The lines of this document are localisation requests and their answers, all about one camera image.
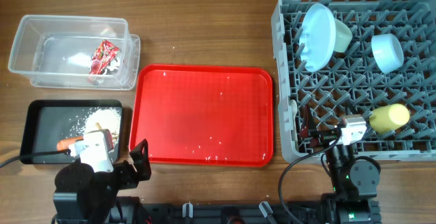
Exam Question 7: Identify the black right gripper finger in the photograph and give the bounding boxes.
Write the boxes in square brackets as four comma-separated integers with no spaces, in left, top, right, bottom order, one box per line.
[302,106,317,131]
[300,128,341,146]

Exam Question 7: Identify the yellow plastic cup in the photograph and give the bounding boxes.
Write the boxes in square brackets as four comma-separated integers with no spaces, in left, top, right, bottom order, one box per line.
[369,103,410,133]

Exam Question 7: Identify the orange carrot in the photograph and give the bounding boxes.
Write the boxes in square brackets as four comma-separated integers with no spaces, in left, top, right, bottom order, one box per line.
[57,136,83,150]

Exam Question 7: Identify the light blue plate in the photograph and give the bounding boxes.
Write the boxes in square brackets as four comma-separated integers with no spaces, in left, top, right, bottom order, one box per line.
[299,3,336,72]

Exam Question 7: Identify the green bowl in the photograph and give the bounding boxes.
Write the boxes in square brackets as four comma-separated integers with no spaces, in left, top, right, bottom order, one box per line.
[334,19,353,52]

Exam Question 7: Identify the light blue bowl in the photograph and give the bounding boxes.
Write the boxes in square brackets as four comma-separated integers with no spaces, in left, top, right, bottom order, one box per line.
[371,33,404,74]

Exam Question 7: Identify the red snack wrapper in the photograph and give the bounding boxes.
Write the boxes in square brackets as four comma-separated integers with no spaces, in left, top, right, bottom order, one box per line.
[89,40,120,75]

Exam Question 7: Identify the white plastic spoon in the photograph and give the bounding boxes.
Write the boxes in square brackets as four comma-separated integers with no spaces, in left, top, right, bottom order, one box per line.
[289,99,298,131]

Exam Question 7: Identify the grey dishwasher rack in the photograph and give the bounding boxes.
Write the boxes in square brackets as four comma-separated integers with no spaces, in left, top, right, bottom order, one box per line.
[271,0,435,163]

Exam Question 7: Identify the black waste tray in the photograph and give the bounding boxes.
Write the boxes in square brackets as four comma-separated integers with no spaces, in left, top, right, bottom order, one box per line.
[20,99,123,163]

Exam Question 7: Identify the rice and peanut shells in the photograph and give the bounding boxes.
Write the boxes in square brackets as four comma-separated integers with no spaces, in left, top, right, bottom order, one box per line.
[60,107,122,146]

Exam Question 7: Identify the red serving tray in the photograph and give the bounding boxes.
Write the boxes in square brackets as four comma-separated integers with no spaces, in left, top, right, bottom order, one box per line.
[129,64,274,167]

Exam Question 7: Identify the crumpled white tissue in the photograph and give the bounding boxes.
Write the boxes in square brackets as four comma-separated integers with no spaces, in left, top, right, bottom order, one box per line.
[89,54,121,75]

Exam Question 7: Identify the clear plastic bin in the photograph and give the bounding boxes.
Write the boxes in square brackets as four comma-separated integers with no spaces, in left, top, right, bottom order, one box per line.
[8,15,140,91]

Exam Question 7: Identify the black mounting rail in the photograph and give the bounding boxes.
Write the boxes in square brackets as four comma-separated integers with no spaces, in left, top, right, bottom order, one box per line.
[112,196,341,224]

